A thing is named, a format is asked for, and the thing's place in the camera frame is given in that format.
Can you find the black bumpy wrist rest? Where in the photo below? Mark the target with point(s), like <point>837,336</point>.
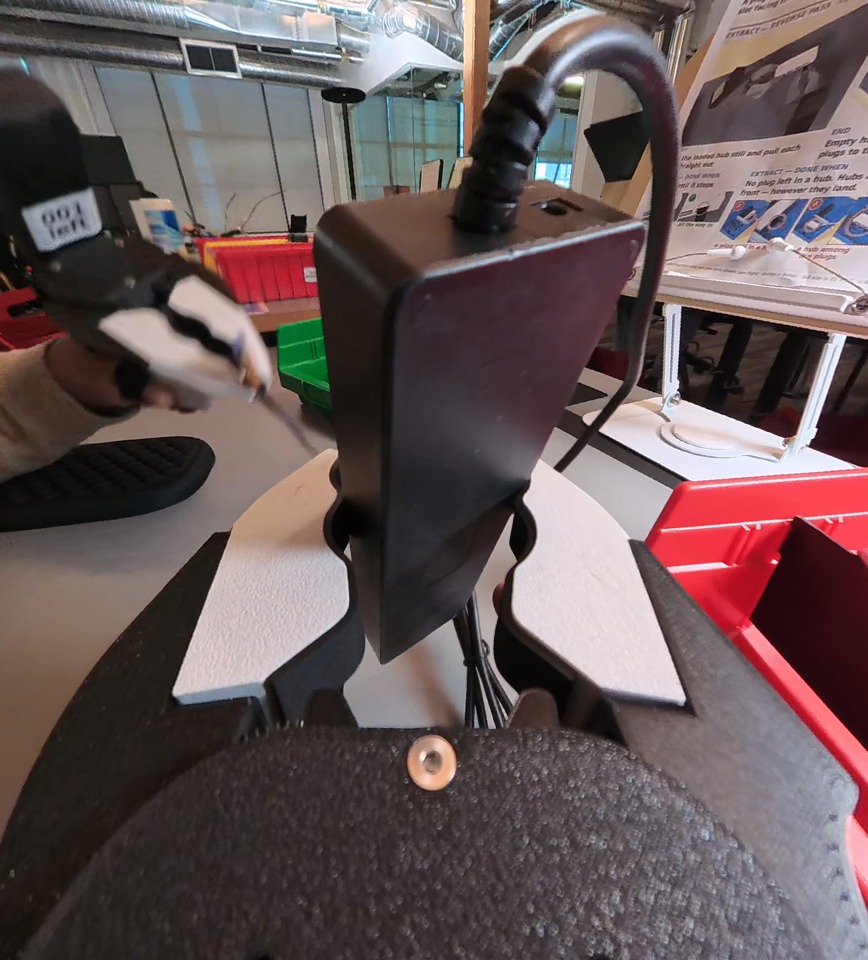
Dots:
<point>89,480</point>

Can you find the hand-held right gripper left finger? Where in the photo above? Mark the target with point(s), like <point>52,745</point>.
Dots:
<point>261,600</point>

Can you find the person's left hand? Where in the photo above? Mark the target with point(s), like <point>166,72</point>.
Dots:
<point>81,375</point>

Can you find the red bin yellow label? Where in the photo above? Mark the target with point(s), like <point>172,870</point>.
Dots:
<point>269,274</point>

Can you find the framed black-white marker sign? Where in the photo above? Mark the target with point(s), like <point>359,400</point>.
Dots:
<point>618,146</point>

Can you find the wooden instruction clipboard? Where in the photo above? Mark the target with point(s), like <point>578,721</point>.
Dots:
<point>794,319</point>

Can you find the black seven-port usb hub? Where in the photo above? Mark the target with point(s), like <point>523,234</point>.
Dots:
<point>464,375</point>

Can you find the red plastic bin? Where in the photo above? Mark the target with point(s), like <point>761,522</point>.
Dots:
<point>704,525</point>

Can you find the black display board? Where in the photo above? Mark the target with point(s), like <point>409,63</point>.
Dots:
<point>115,165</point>

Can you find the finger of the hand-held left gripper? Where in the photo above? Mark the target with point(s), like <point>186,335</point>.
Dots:
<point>156,337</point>
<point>216,307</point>

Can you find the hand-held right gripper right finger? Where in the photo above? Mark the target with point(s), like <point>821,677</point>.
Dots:
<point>591,600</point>

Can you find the printed instruction sheet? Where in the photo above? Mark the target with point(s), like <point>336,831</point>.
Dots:
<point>779,165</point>

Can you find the person's left forearm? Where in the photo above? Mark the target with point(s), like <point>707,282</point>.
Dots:
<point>6,420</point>

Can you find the black floor lamp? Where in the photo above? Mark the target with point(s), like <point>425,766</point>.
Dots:
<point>344,94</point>

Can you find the green plastic bin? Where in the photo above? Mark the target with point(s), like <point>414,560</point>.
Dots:
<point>303,360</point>

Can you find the white blue-label canister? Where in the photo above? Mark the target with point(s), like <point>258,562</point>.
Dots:
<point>160,225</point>

